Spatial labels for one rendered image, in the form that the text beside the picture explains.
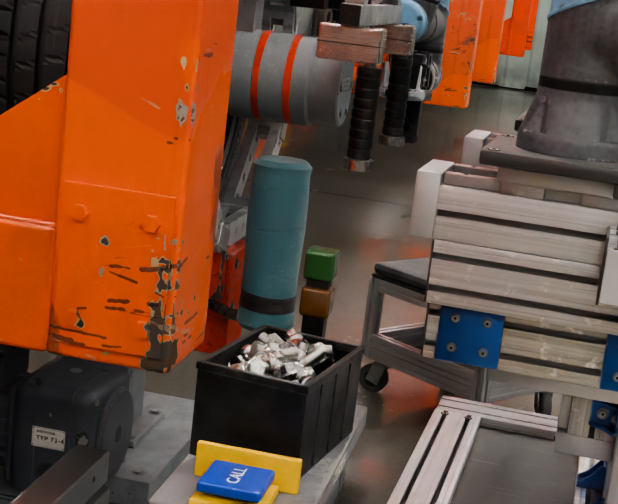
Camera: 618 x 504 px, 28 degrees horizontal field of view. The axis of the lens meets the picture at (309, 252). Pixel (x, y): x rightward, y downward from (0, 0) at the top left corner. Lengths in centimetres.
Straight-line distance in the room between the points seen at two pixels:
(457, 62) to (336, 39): 386
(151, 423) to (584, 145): 92
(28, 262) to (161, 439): 66
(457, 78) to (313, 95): 373
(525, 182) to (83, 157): 58
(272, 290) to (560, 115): 51
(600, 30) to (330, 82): 45
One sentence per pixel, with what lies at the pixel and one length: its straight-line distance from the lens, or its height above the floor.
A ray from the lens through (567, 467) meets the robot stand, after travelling 233.
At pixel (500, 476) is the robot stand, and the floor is 21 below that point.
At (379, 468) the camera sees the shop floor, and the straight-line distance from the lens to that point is 274.
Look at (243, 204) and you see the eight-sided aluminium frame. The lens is 213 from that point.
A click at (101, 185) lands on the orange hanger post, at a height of 74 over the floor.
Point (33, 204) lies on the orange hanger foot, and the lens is 158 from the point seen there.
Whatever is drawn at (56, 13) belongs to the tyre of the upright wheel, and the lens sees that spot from 176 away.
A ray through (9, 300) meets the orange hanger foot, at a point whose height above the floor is 58.
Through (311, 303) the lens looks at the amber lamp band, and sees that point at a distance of 166.
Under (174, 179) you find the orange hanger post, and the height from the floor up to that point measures 76.
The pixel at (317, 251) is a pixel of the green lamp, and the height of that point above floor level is 66.
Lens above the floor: 101
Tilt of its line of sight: 12 degrees down
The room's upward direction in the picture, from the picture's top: 7 degrees clockwise
